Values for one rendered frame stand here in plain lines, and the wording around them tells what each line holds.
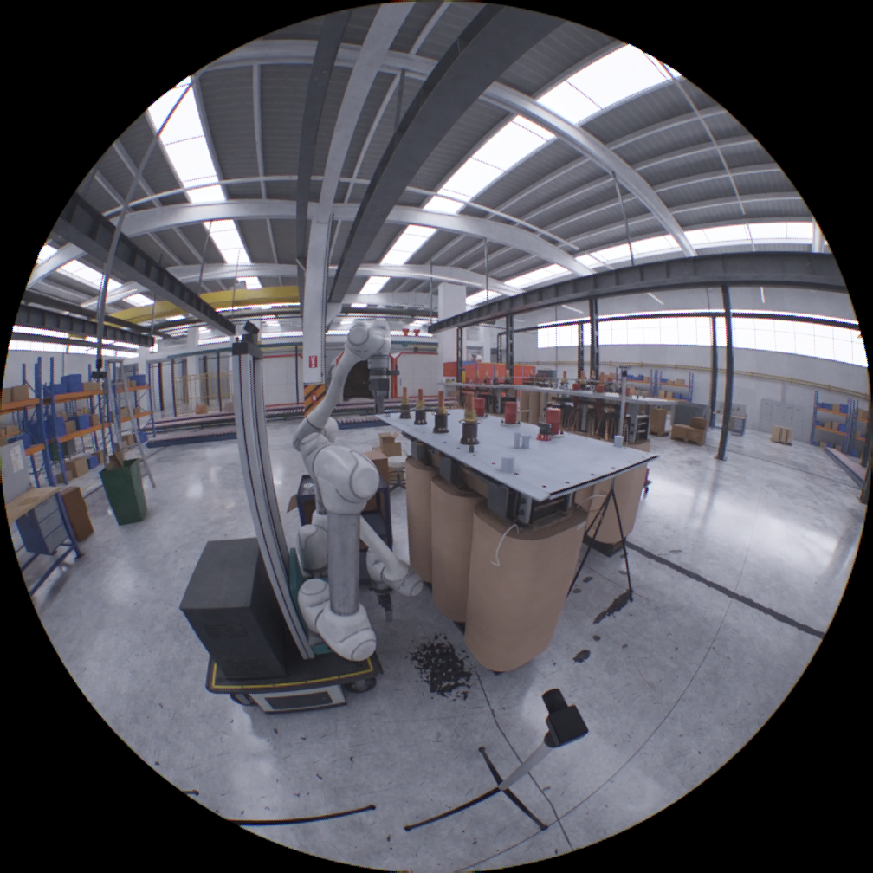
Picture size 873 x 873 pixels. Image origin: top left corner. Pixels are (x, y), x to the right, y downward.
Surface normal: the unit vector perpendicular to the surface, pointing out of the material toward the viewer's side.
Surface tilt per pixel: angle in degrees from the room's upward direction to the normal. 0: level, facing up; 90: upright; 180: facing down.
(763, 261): 90
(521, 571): 90
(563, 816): 0
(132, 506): 94
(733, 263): 90
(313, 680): 0
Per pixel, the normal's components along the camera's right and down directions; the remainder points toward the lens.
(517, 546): -0.48, 0.18
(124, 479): 0.67, 0.22
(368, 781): 0.00, -0.98
